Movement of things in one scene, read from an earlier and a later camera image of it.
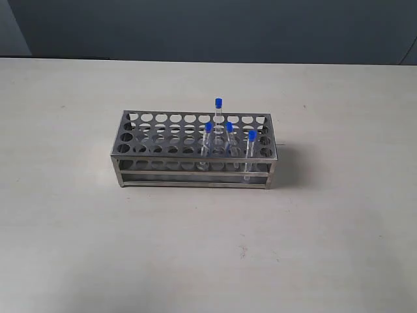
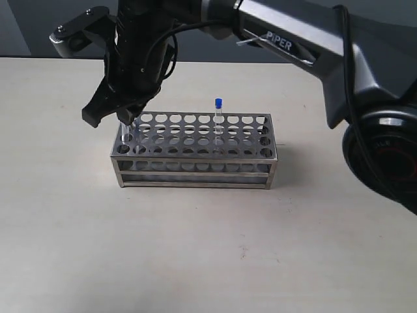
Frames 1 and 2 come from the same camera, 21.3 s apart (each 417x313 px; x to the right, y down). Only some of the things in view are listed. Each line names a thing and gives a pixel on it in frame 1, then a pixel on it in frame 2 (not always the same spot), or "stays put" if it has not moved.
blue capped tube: x=218 y=122 stays put
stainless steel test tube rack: x=189 y=149 stays put
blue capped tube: x=228 y=138 -> x=125 y=132
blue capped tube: x=206 y=150 -> x=137 y=145
